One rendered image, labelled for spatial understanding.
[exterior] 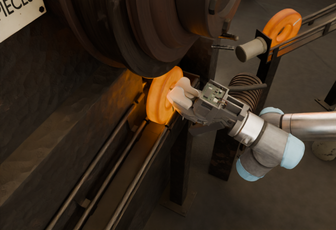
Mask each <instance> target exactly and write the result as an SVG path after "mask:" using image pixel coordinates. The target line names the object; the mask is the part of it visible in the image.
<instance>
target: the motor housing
mask: <svg viewBox="0 0 336 230"><path fill-rule="evenodd" d="M253 84H262V82H261V80H260V79H259V78H258V77H257V76H256V75H254V74H251V73H247V72H242V73H238V74H237V75H235V76H234V77H233V78H232V80H231V82H230V84H229V86H245V85H253ZM262 92H263V89H260V90H250V91H239V92H228V93H227V94H228V95H230V96H232V97H234V98H235V99H237V100H239V101H241V102H243V103H244V104H246V105H248V106H249V109H248V110H247V112H252V113H253V114H254V112H255V110H256V107H257V104H258V102H259V100H260V97H261V95H262ZM228 130H229V127H228V126H226V127H225V128H223V129H219V130H217V131H216V136H215V141H214V146H213V151H212V156H211V161H210V165H209V170H208V173H209V174H211V175H213V176H216V177H218V178H220V179H223V180H225V181H228V179H229V176H230V174H231V171H232V169H233V166H234V163H235V160H236V156H237V153H238V150H239V147H240V144H241V142H239V141H237V140H235V139H234V137H231V136H229V135H228Z"/></svg>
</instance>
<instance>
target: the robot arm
mask: <svg viewBox="0 0 336 230"><path fill-rule="evenodd" d="M213 83H215V84H216V85H218V86H220V87H222V88H223V89H222V90H221V89H219V88H218V87H216V86H214V85H213ZM228 91H229V89H228V88H226V87H224V86H222V85H220V84H219V83H217V82H215V81H213V80H211V79H210V80H209V82H208V83H207V84H206V85H205V86H204V88H203V90H202V91H201V90H197V89H195V88H193V87H192V86H191V84H190V80H189V79H188V78H187V77H182V78H181V79H180V80H179V81H178V82H177V83H176V84H172V86H171V87H170V89H169V91H168V93H167V96H166V97H167V98H168V100H169V101H170V102H171V103H172V106H173V107H174V108H175V109H176V110H177V111H178V112H179V113H180V114H181V116H183V117H184V118H186V119H188V120H191V121H192V122H193V123H192V125H191V126H190V128H189V129H188V131H189V132H190V133H191V135H192V136H195V135H199V134H203V133H207V132H211V131H215V130H219V129H223V128H225V127H226V126H228V127H229V130H228V132H227V134H228V135H229V136H231V137H234V139H235V140H237V141H239V142H241V143H242V144H244V145H246V148H245V151H244V153H243V154H242V155H241V156H240V157H239V159H238V160H237V162H236V169H237V171H238V173H239V175H240V176H241V177H242V178H244V179H245V180H248V181H256V180H258V179H259V178H262V177H264V175H265V174H266V173H267V172H269V171H270V170H271V169H273V168H274V167H275V166H277V165H278V164H279V165H280V166H281V167H285V168H287V169H292V168H294V167H295V166H296V165H297V164H298V163H299V162H300V160H301V158H302V156H303V154H304V150H305V145H304V143H303V142H302V141H336V111H330V112H312V113H294V114H284V113H283V112H282V111H281V110H280V109H278V108H273V107H267V108H264V109H263V110H262V111H261V112H260V114H259V116H257V115H255V114H253V113H252V112H247V110H248V109H249V106H248V105H246V104H244V103H243V102H241V101H239V100H237V99H235V98H234V97H232V96H230V95H228ZM193 100H195V102H194V105H193V103H192V101H193ZM192 105H193V107H191V106H192Z"/></svg>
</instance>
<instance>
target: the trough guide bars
mask: <svg viewBox="0 0 336 230"><path fill-rule="evenodd" d="M327 10H328V11H327ZM335 10H336V3H335V4H333V5H330V6H328V7H326V8H324V9H322V10H319V11H317V12H315V13H313V14H311V15H309V16H306V17H304V18H302V23H301V26H303V25H305V24H307V23H308V26H310V25H312V24H313V23H314V20H316V19H318V18H320V17H322V16H324V15H326V14H329V13H331V12H333V11H335ZM325 11H326V12H325ZM335 24H336V17H334V18H332V19H330V20H328V21H326V22H323V23H321V24H319V25H317V26H315V27H313V28H311V29H309V30H307V31H304V32H302V33H300V34H298V35H296V36H294V37H292V38H290V39H287V40H285V41H283V42H281V43H279V44H277V45H275V46H273V47H271V48H270V52H269V56H270V55H272V56H271V62H272V61H274V60H276V59H277V55H278V51H280V50H283V49H285V48H287V47H289V46H291V45H293V44H295V43H297V42H299V41H301V40H303V39H305V38H308V37H310V36H312V35H314V34H316V33H318V32H320V31H322V30H324V31H323V36H325V35H327V33H328V31H329V28H330V26H333V25H335ZM284 28H285V26H284V27H283V28H282V29H281V30H280V31H279V33H278V35H279V34H280V33H281V32H282V31H283V30H284ZM278 35H277V36H278Z"/></svg>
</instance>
